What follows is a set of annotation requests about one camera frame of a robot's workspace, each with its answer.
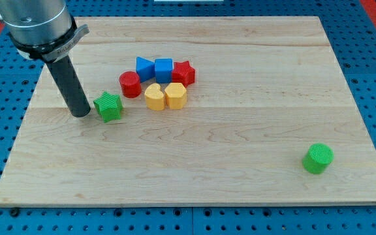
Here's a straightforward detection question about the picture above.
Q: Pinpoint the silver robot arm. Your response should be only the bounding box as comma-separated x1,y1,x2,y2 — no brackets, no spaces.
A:
0,0,90,118

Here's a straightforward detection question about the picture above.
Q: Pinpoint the wooden board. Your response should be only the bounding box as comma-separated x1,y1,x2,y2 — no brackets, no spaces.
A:
0,16,376,208

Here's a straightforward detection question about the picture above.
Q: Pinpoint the green star block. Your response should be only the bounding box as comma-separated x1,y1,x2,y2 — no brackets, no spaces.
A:
93,91,123,123

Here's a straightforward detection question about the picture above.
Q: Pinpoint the red star block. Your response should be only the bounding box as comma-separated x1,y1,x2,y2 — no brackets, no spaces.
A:
171,61,196,87

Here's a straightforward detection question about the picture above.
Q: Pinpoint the blue cube block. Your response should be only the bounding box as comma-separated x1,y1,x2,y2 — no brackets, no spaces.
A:
155,58,174,84

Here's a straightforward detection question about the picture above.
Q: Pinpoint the red cylinder block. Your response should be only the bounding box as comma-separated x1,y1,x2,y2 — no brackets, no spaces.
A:
119,71,142,98

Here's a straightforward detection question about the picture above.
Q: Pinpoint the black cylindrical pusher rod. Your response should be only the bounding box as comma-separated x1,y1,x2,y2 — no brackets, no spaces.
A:
46,55,91,118

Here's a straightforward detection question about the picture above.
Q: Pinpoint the yellow heart block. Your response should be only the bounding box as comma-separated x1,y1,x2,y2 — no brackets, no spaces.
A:
144,83,165,111

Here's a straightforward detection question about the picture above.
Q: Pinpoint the blue triangle block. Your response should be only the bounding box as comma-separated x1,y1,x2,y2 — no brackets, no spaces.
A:
136,57,155,82

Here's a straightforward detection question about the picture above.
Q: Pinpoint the green cylinder block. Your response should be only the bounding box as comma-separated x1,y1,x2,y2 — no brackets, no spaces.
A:
302,143,334,174

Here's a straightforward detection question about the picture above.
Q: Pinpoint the yellow hexagon block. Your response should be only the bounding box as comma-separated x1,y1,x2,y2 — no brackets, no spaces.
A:
164,83,187,110

